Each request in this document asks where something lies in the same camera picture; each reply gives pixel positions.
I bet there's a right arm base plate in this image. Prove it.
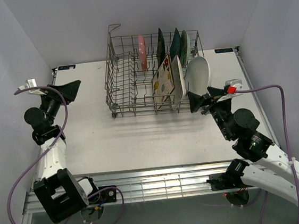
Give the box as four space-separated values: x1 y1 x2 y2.
206 173 244 191

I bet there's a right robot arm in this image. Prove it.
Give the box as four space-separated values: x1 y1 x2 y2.
187 84 299 223

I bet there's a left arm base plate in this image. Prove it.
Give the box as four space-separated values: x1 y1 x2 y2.
88 185 117 205

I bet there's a grey wire dish rack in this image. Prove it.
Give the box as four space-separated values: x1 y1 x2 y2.
98 14 211 120

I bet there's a white rectangular plate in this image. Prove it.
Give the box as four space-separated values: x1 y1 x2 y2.
171 55 186 104

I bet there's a white oval plate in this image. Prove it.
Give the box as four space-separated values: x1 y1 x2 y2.
184 56 212 96

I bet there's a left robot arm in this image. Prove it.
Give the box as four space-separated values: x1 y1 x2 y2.
24 80 101 224

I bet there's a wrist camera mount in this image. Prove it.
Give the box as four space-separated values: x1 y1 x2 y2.
218 79 243 102
17 78 46 96

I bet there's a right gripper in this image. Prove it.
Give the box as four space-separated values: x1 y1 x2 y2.
186 84 236 144

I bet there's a green round flower plate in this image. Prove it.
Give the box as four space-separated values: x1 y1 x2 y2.
180 30 190 68

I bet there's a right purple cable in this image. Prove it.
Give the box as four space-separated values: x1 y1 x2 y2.
190 82 299 224

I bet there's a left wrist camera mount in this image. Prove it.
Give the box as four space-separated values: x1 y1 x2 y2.
17 78 46 96

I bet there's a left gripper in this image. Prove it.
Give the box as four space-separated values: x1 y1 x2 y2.
38 80 85 126

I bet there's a cream square flower plate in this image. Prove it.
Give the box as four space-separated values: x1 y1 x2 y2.
152 54 175 110

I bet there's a teal square plate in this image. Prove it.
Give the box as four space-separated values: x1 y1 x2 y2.
169 28 182 60

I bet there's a blue label right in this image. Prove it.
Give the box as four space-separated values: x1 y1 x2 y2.
214 48 234 54

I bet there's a black floral square plate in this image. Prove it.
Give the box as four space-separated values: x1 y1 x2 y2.
156 28 165 67

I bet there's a pink dotted round plate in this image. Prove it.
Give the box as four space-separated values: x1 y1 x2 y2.
138 35 148 71

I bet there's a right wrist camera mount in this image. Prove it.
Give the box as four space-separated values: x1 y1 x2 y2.
218 79 243 102

